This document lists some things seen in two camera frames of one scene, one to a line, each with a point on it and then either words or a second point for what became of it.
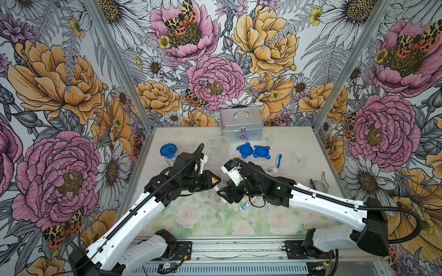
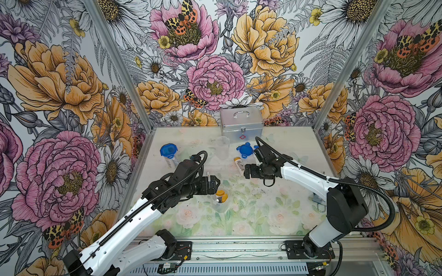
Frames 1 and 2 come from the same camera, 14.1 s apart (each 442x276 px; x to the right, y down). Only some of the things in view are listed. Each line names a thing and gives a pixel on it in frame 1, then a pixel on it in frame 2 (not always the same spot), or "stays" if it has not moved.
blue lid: (168, 150) stays
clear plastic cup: (170, 161) stays
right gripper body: (244, 189) to (260, 172)
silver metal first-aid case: (242, 124) stays
